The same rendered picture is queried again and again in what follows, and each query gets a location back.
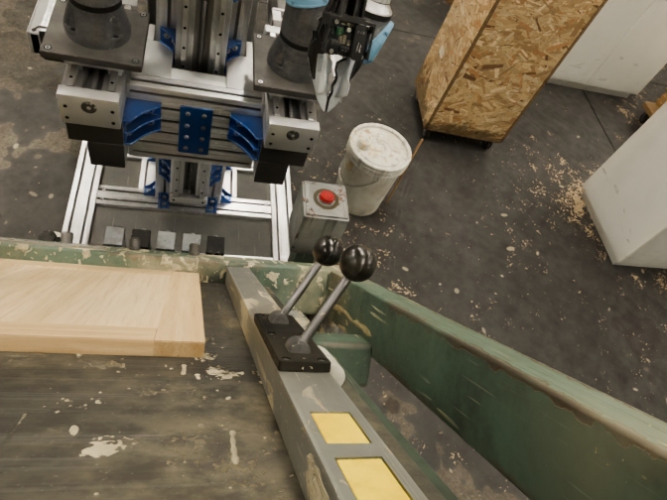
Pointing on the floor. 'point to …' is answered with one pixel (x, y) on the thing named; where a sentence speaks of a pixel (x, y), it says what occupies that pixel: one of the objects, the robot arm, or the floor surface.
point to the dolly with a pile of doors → (652, 107)
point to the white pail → (372, 166)
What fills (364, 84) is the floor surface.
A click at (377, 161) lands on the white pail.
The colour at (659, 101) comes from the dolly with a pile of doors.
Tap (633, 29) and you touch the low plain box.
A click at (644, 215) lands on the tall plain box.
